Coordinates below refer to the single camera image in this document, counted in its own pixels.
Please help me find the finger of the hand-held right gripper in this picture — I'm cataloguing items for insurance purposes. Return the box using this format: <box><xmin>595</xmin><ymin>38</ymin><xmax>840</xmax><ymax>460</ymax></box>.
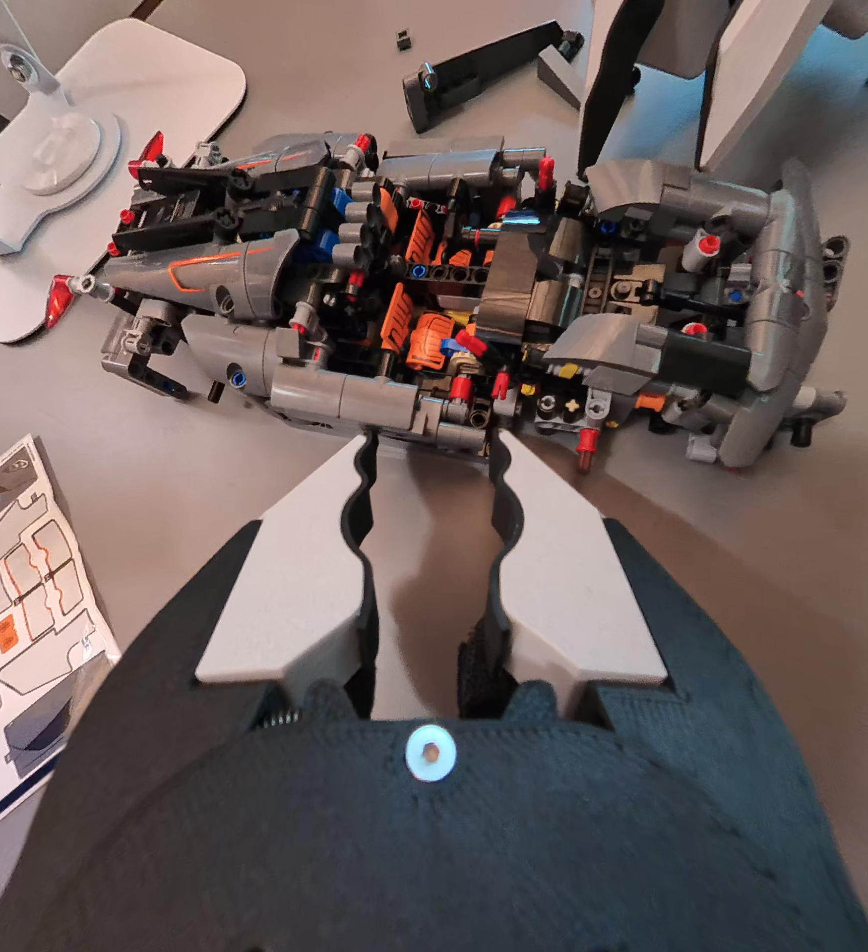
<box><xmin>696</xmin><ymin>0</ymin><xmax>835</xmax><ymax>172</ymax></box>
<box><xmin>577</xmin><ymin>0</ymin><xmax>662</xmax><ymax>181</ymax></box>

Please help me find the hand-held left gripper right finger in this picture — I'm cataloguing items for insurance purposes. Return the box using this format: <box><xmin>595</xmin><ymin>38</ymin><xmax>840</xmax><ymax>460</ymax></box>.
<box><xmin>458</xmin><ymin>429</ymin><xmax>669</xmax><ymax>718</ymax></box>

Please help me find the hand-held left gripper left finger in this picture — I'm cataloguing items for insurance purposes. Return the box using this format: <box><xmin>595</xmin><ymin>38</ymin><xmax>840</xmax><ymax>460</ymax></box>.
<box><xmin>194</xmin><ymin>433</ymin><xmax>381</xmax><ymax>718</ymax></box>

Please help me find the grey lego cylinder assembly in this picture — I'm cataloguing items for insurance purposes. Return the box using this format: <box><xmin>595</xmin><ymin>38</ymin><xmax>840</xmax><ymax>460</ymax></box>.
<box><xmin>269</xmin><ymin>368</ymin><xmax>496</xmax><ymax>455</ymax></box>

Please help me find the large grey lego vehicle model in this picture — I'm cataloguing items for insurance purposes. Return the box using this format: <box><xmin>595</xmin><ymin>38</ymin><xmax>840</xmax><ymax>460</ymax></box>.
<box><xmin>43</xmin><ymin>132</ymin><xmax>850</xmax><ymax>473</ymax></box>

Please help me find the flat grey lego panel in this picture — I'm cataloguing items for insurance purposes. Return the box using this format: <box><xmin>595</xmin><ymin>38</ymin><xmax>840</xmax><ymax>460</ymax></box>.
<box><xmin>537</xmin><ymin>46</ymin><xmax>585</xmax><ymax>111</ymax></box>

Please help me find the long dark grey lego beam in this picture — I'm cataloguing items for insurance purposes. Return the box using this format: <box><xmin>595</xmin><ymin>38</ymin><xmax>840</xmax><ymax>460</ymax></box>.
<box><xmin>402</xmin><ymin>21</ymin><xmax>585</xmax><ymax>133</ymax></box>

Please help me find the lego sticker sheet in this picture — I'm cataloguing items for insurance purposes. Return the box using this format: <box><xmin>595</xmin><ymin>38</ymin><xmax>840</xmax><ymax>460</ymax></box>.
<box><xmin>0</xmin><ymin>435</ymin><xmax>123</xmax><ymax>852</ymax></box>

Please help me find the white flat board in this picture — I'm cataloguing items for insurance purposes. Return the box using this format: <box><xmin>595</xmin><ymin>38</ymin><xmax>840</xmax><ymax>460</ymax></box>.
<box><xmin>0</xmin><ymin>18</ymin><xmax>248</xmax><ymax>345</ymax></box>

